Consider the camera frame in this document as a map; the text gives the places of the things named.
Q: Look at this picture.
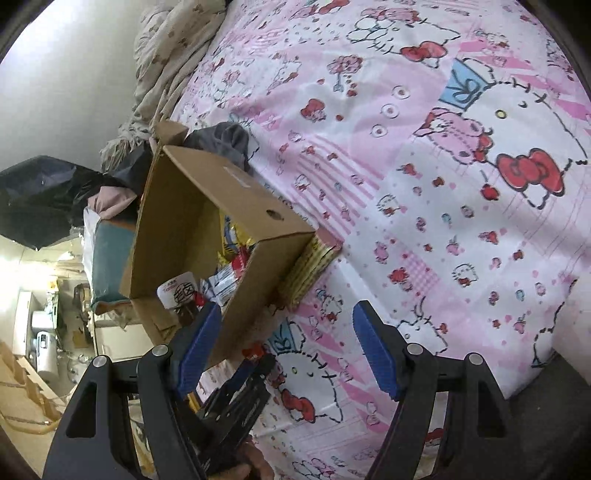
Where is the pink cloth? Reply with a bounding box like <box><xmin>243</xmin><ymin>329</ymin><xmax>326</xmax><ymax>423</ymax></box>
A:
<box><xmin>88</xmin><ymin>185</ymin><xmax>139</xmax><ymax>221</ymax></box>

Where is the white red noodle cup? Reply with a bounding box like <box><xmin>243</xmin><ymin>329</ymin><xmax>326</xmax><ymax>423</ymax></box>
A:
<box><xmin>157</xmin><ymin>271</ymin><xmax>206</xmax><ymax>326</ymax></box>

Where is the red white snack packet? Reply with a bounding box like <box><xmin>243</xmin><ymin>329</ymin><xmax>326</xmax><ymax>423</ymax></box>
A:
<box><xmin>203</xmin><ymin>256</ymin><xmax>252</xmax><ymax>305</ymax></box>

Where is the pink printed bedsheet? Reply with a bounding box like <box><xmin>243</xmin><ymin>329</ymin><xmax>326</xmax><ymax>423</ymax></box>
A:
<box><xmin>171</xmin><ymin>0</ymin><xmax>591</xmax><ymax>480</ymax></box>

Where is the cardboard box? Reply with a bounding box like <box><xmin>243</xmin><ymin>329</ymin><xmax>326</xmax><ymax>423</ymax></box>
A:
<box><xmin>119</xmin><ymin>121</ymin><xmax>317</xmax><ymax>370</ymax></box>

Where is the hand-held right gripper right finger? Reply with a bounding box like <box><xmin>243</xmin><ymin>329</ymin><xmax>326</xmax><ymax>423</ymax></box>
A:
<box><xmin>353</xmin><ymin>300</ymin><xmax>522</xmax><ymax>480</ymax></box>

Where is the dark grey cloth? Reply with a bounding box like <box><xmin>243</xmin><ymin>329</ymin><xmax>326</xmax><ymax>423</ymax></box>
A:
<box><xmin>499</xmin><ymin>351</ymin><xmax>591</xmax><ymax>480</ymax></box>

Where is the yellow striped snack packet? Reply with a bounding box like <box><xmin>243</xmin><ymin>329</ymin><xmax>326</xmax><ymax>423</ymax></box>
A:
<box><xmin>277</xmin><ymin>231</ymin><xmax>343</xmax><ymax>309</ymax></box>

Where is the teal storage box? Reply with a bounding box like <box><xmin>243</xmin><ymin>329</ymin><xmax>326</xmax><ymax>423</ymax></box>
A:
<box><xmin>83</xmin><ymin>208</ymin><xmax>140</xmax><ymax>315</ymax></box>

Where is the black plastic bag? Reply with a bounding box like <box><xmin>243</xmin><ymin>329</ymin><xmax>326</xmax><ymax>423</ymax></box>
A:
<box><xmin>0</xmin><ymin>154</ymin><xmax>155</xmax><ymax>252</ymax></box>

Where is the person's left hand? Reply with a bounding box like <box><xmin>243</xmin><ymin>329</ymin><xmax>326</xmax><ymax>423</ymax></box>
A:
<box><xmin>210</xmin><ymin>440</ymin><xmax>275</xmax><ymax>480</ymax></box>

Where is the yellow blue snack packet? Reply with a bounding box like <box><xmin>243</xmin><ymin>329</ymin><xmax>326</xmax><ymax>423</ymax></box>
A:
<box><xmin>220</xmin><ymin>215</ymin><xmax>257</xmax><ymax>259</ymax></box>

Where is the beige printed quilt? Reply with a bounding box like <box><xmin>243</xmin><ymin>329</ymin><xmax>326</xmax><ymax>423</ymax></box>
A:
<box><xmin>99</xmin><ymin>0</ymin><xmax>229</xmax><ymax>174</ymax></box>

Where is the white washing machine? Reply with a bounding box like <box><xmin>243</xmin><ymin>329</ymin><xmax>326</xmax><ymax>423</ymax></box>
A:
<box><xmin>30</xmin><ymin>330</ymin><xmax>61</xmax><ymax>384</ymax></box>

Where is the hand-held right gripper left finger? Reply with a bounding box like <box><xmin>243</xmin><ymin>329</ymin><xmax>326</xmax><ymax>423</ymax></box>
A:
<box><xmin>41</xmin><ymin>302</ymin><xmax>223</xmax><ymax>480</ymax></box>

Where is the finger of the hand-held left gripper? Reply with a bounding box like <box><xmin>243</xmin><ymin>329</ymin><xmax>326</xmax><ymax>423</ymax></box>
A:
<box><xmin>221</xmin><ymin>353</ymin><xmax>277</xmax><ymax>394</ymax></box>

